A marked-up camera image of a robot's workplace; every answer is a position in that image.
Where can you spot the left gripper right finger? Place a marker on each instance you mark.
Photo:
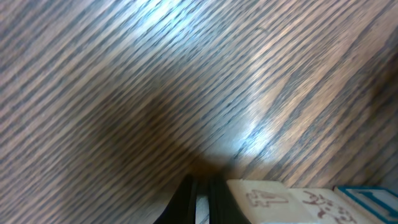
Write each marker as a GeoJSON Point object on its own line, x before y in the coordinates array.
{"type": "Point", "coordinates": [223, 208]}

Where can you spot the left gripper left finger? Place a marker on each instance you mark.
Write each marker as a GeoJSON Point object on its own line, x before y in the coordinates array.
{"type": "Point", "coordinates": [182, 206]}

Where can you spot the white E letter block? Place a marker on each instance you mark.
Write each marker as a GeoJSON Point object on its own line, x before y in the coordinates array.
{"type": "Point", "coordinates": [268, 202]}

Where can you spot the blue X letter block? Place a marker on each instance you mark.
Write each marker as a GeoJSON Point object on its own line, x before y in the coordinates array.
{"type": "Point", "coordinates": [377, 203]}

